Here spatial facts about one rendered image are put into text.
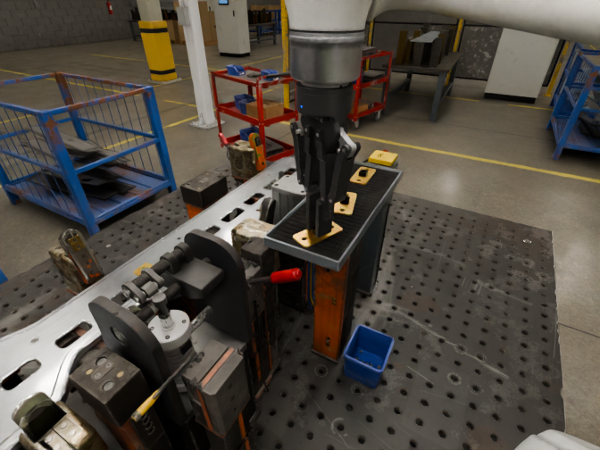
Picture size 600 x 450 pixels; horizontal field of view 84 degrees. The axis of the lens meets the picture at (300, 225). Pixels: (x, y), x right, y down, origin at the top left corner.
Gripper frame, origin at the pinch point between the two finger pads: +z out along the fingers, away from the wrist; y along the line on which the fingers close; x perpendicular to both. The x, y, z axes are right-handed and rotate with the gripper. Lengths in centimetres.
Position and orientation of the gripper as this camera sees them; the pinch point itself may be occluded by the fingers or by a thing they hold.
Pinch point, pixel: (319, 212)
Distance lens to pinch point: 54.9
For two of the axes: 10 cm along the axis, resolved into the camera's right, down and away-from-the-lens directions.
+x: -8.1, 3.3, -4.9
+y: -5.9, -4.6, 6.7
